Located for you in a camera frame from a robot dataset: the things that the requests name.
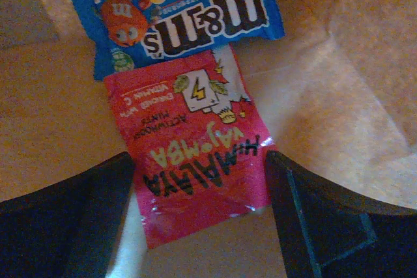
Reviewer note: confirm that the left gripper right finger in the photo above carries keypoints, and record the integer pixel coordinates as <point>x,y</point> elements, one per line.
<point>327,230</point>

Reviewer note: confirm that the brown paper bag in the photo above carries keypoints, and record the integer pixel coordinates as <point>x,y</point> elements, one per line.
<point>338,95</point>

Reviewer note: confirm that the red snack bar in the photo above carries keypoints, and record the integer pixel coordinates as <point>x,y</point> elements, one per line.
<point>197,140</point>

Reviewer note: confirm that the blue candy packet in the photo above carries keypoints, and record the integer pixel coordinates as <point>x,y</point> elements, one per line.
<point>131,34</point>

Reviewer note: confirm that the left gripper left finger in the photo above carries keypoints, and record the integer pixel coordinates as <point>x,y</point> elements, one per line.
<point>67,229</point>

